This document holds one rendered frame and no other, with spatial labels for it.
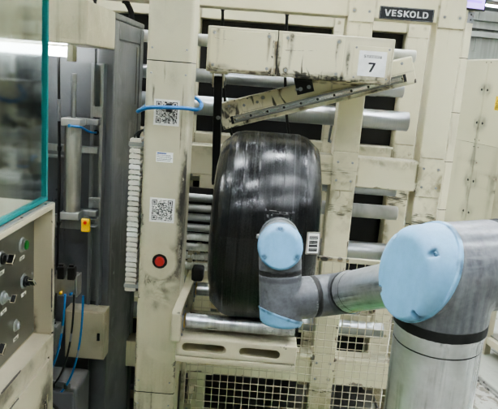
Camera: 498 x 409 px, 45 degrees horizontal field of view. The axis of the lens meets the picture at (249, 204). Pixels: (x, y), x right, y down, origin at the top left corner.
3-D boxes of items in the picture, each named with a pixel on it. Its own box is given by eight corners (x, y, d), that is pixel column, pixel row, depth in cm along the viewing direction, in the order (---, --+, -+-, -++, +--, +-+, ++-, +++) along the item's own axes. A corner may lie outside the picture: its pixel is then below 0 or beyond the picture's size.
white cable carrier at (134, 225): (124, 290, 187) (129, 137, 177) (127, 285, 192) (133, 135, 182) (138, 291, 187) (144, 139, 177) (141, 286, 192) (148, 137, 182)
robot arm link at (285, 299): (319, 328, 126) (319, 269, 125) (268, 334, 122) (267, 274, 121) (301, 317, 135) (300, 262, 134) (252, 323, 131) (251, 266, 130)
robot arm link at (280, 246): (257, 274, 121) (256, 225, 121) (258, 263, 134) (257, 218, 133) (304, 273, 121) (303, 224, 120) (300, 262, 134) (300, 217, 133)
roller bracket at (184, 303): (169, 342, 177) (171, 311, 175) (188, 294, 216) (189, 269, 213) (181, 343, 177) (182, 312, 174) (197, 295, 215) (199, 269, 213)
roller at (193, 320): (181, 330, 181) (181, 320, 178) (183, 319, 184) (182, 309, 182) (297, 340, 180) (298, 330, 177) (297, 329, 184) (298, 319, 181)
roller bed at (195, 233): (159, 269, 225) (163, 191, 219) (166, 258, 240) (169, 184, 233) (212, 273, 225) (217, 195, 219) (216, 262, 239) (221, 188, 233)
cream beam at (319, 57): (205, 71, 197) (208, 24, 194) (212, 72, 221) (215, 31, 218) (391, 85, 195) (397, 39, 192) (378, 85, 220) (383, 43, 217)
